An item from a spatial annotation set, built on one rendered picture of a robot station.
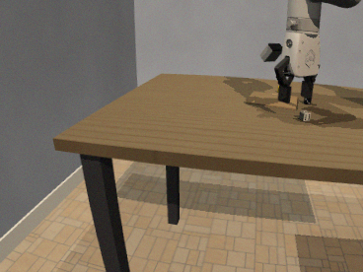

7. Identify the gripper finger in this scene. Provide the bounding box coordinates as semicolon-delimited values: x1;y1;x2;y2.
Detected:
301;76;317;99
274;56;295;103

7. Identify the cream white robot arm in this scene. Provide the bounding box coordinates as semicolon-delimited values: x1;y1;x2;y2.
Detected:
260;0;361;62

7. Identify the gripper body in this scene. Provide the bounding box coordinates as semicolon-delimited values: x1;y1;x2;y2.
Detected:
281;30;320;78

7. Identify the tan mat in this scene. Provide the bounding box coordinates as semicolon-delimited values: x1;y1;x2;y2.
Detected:
245;92;298;110

